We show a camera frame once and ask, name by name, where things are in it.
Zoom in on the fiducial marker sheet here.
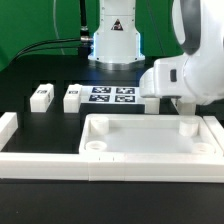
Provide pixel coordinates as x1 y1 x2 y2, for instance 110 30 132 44
81 86 144 105

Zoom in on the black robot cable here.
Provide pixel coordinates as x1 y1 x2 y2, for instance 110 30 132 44
9 0 95 64

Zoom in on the thin grey cable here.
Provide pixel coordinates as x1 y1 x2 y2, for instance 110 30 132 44
52 0 66 56

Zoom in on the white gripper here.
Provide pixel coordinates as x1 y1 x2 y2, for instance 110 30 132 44
139 59 187 98

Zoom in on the white desk tabletop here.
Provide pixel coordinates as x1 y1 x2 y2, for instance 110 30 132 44
79 114 223 157

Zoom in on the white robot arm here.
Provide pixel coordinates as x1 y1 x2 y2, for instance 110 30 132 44
88 0 224 105

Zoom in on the white U-shaped obstacle fence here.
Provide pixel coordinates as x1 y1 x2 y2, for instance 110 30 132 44
0 112 224 182

